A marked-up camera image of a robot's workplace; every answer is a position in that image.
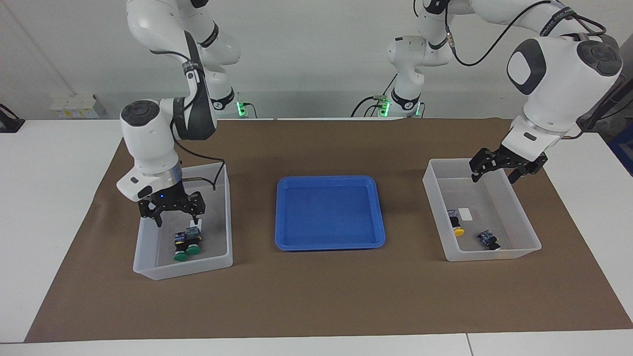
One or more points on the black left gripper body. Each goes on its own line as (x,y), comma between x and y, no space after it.
(509,159)

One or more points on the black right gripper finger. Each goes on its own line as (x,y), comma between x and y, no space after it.
(198,214)
(157,219)

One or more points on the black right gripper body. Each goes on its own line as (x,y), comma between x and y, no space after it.
(168,198)

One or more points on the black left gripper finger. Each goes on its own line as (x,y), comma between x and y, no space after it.
(518,175)
(477,169)

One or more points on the green push button switch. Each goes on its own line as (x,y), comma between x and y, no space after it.
(194,240)
(180,246)

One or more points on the yellow push button switch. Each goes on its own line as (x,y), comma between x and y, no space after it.
(488,240)
(457,225)

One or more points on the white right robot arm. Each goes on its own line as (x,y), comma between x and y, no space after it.
(148,143)

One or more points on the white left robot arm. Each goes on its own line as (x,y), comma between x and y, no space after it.
(559,74)

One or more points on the translucent white plastic box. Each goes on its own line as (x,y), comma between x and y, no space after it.
(514,227)
(217,232)

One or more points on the black stand pole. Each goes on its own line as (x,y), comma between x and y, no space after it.
(606,111)

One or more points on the blue crate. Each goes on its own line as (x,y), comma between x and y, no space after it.
(624,148)

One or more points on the blue plastic tray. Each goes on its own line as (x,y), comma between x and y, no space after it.
(329,212)

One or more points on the brown table mat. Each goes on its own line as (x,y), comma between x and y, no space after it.
(316,296)

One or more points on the black clamp device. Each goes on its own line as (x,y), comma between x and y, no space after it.
(10,123)

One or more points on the white wall socket box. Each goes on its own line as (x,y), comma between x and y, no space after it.
(76,106)

